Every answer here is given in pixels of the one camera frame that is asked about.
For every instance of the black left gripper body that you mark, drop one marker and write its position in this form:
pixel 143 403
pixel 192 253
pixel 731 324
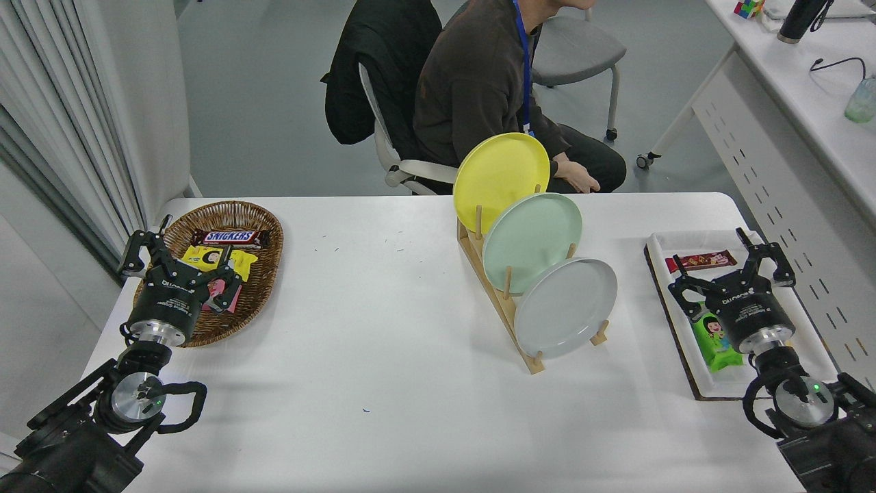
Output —
pixel 168 301

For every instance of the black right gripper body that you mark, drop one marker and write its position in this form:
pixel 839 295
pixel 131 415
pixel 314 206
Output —
pixel 753 311

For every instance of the grey plate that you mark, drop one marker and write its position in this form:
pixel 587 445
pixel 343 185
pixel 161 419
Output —
pixel 564 308

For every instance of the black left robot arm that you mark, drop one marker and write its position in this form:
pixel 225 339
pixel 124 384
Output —
pixel 68 452

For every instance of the mint green plate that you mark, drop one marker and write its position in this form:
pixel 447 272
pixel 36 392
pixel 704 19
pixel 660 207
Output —
pixel 534 239

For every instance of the wooden plate rack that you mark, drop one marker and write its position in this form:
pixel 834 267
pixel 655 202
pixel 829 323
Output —
pixel 534 361

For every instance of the yellow plate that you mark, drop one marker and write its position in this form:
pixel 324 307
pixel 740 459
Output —
pixel 496 174

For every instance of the person's hand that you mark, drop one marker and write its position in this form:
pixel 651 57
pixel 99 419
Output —
pixel 578 177

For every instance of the pink snack packet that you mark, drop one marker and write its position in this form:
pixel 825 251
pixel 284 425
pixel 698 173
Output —
pixel 235 302

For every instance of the brown wicker basket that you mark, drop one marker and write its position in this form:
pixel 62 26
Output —
pixel 263 287

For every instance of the red snack bar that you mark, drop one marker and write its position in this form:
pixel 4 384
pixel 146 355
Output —
pixel 705 260

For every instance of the yellow snack packet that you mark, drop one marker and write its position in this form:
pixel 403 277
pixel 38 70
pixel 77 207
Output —
pixel 198 257

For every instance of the Snickers chocolate bar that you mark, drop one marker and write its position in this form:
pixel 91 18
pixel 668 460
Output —
pixel 229 237

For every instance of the green snack packet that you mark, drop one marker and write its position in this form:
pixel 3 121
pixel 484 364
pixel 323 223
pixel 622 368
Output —
pixel 718 349

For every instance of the white rectangular tray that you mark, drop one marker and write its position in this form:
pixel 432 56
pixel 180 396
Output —
pixel 725 380

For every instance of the white side desk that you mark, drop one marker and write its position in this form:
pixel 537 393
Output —
pixel 807 89

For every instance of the white curtain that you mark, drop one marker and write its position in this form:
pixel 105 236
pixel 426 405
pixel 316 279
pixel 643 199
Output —
pixel 41 103

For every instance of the black bottle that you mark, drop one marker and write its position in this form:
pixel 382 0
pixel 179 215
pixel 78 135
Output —
pixel 797 17

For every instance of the colourful puzzle cube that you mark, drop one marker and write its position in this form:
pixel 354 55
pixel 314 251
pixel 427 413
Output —
pixel 748 8

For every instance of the white flat device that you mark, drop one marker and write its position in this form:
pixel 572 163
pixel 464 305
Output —
pixel 852 8

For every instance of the grey padded chair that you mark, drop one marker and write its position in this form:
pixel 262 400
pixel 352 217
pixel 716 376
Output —
pixel 575 48

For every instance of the person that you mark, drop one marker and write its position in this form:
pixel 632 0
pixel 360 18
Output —
pixel 472 82

